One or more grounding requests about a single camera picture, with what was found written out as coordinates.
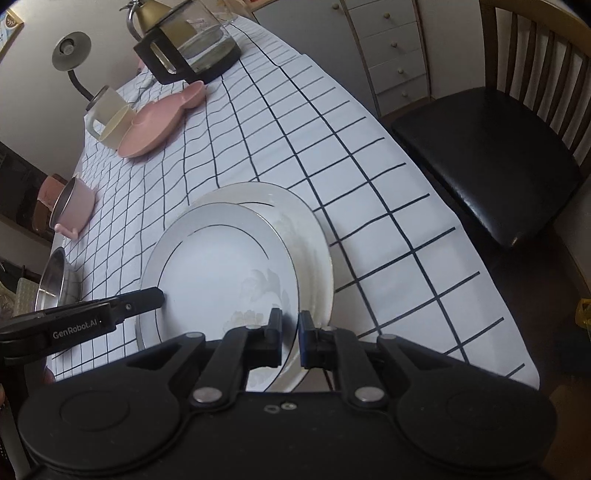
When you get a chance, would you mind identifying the grey drawer cabinet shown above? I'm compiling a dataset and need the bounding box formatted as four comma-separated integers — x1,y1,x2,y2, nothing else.
252,0,485,118

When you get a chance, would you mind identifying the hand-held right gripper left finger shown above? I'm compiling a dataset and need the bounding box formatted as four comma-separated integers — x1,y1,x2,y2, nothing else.
127,308,284,410

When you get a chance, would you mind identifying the glass coffee pot black handle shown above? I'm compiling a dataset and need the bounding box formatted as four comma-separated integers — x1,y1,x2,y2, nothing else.
133,0,242,85

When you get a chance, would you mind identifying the grey desk lamp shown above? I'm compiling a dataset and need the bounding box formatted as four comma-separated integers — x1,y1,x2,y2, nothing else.
52,31,96,101

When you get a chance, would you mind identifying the lace-covered yellow cushion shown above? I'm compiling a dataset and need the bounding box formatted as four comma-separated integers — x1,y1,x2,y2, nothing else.
0,276,41,320

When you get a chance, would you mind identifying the wooden chair black seat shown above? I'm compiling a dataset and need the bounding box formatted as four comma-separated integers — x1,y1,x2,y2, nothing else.
392,0,591,250

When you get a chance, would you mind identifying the pink bear-shaped plate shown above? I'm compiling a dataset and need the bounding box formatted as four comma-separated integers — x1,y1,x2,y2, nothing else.
116,80,207,159

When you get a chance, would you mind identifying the gold kettle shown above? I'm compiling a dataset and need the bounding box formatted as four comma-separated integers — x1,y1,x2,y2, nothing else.
120,0,199,43

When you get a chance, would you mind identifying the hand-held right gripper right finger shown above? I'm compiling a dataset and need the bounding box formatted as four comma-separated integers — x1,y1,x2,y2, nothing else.
298,311,451,410

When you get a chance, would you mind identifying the framed wall picture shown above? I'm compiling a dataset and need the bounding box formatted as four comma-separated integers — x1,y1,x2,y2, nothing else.
0,7,25,63

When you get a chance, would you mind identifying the dark display cabinet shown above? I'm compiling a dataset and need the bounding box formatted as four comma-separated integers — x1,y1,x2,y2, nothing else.
0,141,56,241

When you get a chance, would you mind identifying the pink steel-lined bowl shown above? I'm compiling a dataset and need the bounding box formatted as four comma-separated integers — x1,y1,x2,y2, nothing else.
48,176,97,239

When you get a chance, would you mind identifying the pink cloth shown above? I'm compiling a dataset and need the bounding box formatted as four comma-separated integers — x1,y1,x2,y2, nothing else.
37,174,68,206

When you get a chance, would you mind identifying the white gold-rimmed plate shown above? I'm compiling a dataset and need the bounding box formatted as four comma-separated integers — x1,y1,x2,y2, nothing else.
135,202,302,394
189,181,334,386

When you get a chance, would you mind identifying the white lidded mug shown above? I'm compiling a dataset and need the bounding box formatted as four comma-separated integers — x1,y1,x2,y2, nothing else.
84,85,134,140

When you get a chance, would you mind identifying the white black-checked tablecloth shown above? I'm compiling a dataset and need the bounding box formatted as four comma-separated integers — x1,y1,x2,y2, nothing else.
46,14,541,393

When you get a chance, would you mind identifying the stainless steel bowl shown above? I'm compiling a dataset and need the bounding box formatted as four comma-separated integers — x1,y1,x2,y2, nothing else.
34,247,84,311

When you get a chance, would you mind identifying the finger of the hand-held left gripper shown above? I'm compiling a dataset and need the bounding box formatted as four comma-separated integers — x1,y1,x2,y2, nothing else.
111,287,165,320

